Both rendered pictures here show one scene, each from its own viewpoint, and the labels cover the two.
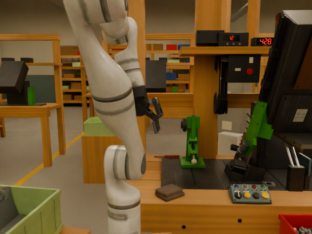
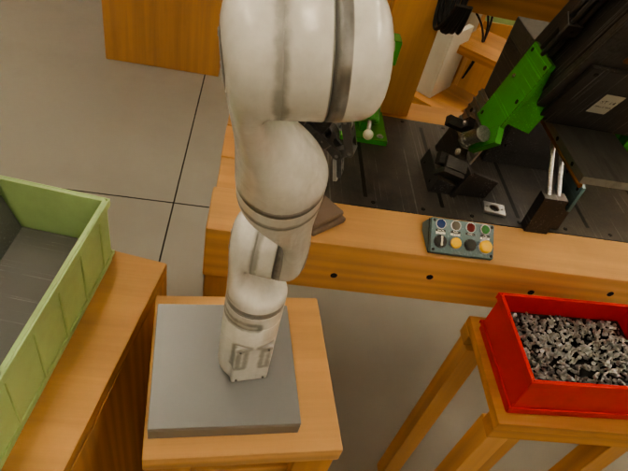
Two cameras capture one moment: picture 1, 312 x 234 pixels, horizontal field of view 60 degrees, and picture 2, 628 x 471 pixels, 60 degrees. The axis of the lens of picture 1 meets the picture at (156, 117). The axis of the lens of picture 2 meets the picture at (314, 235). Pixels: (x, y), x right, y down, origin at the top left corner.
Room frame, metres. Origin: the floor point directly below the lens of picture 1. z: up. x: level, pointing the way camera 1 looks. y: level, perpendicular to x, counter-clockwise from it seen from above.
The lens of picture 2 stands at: (0.17, 0.15, 1.71)
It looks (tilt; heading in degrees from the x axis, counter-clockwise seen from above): 43 degrees down; 347
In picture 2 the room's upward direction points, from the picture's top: 15 degrees clockwise
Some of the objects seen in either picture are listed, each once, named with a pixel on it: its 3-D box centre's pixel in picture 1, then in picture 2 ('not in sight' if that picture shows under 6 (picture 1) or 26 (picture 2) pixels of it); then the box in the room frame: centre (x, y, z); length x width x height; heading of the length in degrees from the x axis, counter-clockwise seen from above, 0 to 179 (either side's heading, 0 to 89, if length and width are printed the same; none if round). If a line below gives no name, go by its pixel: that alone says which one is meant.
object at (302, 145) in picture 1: (297, 136); (580, 134); (1.22, -0.65, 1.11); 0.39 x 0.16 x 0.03; 178
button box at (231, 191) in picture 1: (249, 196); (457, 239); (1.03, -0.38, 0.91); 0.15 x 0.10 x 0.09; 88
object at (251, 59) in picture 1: (241, 68); not in sight; (1.53, -0.48, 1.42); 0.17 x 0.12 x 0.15; 88
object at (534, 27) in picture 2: (281, 133); (549, 100); (1.45, -0.69, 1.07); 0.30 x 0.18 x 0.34; 88
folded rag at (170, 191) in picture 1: (169, 191); (319, 214); (1.06, -0.06, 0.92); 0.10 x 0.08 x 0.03; 127
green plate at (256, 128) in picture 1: (262, 122); (526, 94); (1.26, -0.50, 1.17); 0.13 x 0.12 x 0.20; 88
